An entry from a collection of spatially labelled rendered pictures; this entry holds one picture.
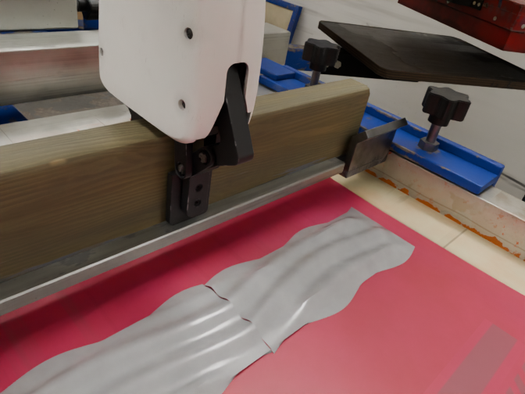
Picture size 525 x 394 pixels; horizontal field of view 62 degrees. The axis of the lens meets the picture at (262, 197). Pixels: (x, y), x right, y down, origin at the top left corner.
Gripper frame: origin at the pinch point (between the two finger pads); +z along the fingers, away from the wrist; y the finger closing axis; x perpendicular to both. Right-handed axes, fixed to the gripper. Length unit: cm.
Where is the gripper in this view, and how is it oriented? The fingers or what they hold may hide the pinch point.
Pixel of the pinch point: (172, 179)
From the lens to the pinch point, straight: 30.8
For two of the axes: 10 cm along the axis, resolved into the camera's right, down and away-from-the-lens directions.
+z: -1.6, 8.2, 5.5
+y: 6.8, 4.9, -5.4
